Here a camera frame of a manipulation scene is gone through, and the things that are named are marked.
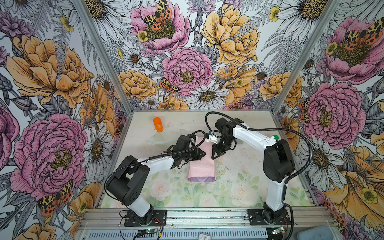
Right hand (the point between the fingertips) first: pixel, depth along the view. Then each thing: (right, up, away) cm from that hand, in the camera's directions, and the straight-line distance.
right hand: (215, 160), depth 83 cm
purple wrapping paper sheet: (-7, -5, -1) cm, 9 cm away
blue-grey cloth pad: (+45, -29, -15) cm, 55 cm away
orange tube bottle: (-37, +20, +22) cm, 47 cm away
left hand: (-6, 0, +5) cm, 8 cm away
